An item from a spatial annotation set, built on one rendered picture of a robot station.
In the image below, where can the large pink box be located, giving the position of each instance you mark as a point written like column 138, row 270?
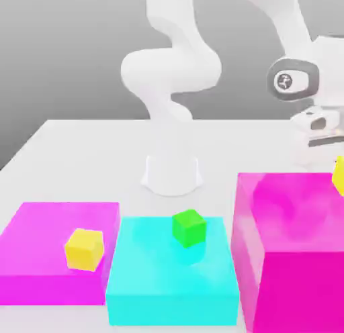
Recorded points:
column 295, row 257

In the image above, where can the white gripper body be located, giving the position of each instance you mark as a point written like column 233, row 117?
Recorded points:
column 318, row 154

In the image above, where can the small green cube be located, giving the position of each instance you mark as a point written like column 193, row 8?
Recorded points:
column 189, row 229

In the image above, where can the large magenta box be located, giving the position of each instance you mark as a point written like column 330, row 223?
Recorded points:
column 40, row 257

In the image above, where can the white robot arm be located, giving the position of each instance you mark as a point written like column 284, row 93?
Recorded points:
column 172, row 69

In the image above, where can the small yellow cube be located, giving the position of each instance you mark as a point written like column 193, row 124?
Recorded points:
column 83, row 250
column 339, row 176

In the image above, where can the large cyan box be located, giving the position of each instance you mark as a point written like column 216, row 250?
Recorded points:
column 166, row 284

